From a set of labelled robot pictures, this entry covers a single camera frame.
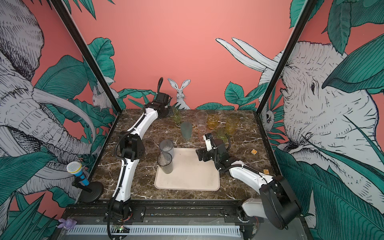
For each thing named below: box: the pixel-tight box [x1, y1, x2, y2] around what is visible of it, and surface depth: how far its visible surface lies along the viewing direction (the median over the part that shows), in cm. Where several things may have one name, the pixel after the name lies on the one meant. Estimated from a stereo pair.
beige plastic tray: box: [154, 147, 221, 192], surface depth 88 cm
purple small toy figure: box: [57, 217, 78, 230], surface depth 69 cm
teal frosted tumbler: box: [181, 121, 193, 140], surface depth 106 cm
